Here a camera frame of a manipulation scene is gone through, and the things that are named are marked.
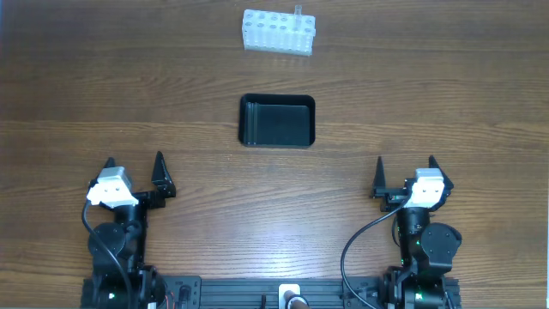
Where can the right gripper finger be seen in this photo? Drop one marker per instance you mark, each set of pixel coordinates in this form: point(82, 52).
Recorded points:
point(379, 176)
point(447, 182)

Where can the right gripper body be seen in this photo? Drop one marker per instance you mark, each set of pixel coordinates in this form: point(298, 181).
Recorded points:
point(390, 199)

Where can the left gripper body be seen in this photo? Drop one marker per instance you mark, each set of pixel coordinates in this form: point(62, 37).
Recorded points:
point(152, 200)

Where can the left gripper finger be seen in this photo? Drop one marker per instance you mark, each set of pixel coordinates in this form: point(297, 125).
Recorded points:
point(110, 163)
point(163, 178)

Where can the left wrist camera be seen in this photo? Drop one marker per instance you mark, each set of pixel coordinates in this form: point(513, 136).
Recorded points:
point(112, 189)

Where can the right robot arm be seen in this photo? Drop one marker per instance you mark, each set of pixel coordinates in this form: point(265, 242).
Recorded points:
point(442, 244)

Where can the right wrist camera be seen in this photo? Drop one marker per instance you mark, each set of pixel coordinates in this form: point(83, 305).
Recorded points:
point(426, 189)

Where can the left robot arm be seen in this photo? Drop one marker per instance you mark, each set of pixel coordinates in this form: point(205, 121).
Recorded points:
point(107, 240)

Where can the black tray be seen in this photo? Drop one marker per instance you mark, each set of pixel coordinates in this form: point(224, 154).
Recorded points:
point(287, 124)

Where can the white test tube rack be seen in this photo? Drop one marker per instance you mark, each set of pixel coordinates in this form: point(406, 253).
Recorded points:
point(266, 38)

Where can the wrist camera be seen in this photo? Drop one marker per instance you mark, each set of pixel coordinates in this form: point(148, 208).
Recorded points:
point(112, 189)
point(426, 189)

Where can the mounting rail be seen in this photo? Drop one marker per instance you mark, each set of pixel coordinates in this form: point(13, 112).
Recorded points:
point(240, 294)

